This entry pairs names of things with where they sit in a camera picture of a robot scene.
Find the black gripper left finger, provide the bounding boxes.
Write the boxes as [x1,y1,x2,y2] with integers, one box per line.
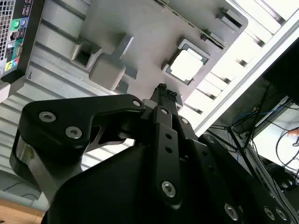
[9,84,183,210]

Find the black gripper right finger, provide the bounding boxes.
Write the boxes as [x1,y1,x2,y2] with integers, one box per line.
[167,90,298,224]

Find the CPU with silver top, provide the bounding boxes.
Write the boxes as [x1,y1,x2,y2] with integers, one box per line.
[168,41,209,84]

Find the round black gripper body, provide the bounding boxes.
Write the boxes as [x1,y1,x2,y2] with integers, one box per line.
[41,141,224,224]

